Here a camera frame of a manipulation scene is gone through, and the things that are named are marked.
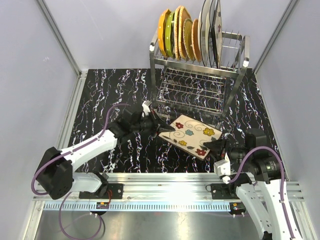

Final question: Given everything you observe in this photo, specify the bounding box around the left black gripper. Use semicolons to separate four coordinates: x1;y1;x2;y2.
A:
131;110;176;139

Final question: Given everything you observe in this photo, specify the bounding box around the floral square ceramic plate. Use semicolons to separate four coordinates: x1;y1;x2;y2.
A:
159;114;222;160

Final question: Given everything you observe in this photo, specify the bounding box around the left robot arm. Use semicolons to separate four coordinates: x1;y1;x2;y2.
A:
31;101;175;200

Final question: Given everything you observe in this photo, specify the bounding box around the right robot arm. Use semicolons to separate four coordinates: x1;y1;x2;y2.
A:
203;128;303;240

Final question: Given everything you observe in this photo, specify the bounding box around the steel two-tier dish rack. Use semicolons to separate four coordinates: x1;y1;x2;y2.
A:
149;31;251;126

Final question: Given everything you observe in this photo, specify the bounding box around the black marble pattern mat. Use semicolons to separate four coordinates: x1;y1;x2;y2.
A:
68;68;279;173

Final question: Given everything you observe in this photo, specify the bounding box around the green dotted plate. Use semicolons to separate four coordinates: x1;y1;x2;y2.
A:
164;12;175;58

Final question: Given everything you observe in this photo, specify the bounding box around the orange wicker plate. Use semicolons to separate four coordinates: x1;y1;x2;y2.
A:
191;18;202;62

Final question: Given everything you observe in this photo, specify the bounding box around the orange octagonal plate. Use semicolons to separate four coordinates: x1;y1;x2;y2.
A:
157;8;171;57

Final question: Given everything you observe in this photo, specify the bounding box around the green centre wicker plate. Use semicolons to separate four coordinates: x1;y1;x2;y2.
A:
183;18;195;61

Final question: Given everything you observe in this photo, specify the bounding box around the large woven wicker plate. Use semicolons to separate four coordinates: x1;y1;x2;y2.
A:
173;5;192;61

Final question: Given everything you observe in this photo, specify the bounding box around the white black-rimmed square plate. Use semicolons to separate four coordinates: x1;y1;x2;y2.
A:
198;0;213;67

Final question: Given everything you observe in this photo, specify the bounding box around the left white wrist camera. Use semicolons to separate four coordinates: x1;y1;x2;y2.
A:
141;100;152;118

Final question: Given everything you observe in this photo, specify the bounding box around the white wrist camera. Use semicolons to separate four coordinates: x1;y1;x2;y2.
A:
213;153;231;184
141;100;152;118

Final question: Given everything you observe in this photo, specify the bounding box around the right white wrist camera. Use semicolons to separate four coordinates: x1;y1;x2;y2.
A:
213;153;231;184

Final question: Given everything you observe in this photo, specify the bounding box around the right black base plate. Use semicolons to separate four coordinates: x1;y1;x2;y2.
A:
209;183;238;200

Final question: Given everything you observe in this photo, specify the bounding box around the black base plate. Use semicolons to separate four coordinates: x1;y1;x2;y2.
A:
78;183;124;200
209;183;238;200

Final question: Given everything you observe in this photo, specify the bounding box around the aluminium mounting rail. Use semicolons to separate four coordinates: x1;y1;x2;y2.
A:
33;172;306;213

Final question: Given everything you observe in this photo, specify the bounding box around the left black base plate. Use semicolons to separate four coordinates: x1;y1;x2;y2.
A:
78;183;124;200

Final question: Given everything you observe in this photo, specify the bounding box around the left aluminium frame post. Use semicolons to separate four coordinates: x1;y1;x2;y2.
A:
34;0;88;81

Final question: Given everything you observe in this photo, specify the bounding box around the aluminium frame post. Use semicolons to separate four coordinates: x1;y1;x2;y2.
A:
34;0;88;81
252;0;300;75

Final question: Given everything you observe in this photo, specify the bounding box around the right aluminium frame post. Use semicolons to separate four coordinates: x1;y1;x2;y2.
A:
252;0;300;75

